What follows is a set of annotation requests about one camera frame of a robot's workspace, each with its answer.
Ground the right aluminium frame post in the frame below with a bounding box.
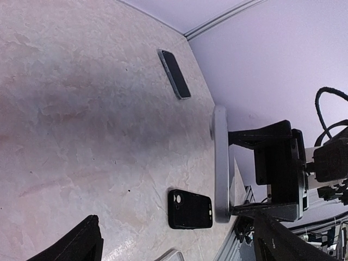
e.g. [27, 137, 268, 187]
[183, 0, 266, 41]

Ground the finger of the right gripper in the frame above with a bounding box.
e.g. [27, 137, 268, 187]
[228, 120, 292, 148]
[230, 203, 299, 221]

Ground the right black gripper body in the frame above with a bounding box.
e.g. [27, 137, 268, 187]
[254, 129, 309, 211]

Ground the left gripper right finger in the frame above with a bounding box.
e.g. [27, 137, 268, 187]
[253, 212, 335, 261]

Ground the clear plain phone case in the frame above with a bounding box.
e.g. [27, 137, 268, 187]
[156, 248, 185, 261]

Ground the black phone case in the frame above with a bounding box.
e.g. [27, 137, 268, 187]
[167, 189, 213, 229]

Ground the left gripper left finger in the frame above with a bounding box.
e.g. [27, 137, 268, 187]
[30, 215, 104, 261]

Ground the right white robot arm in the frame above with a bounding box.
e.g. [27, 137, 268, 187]
[228, 87, 347, 222]

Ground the black phone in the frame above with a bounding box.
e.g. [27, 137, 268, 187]
[210, 105, 231, 223]

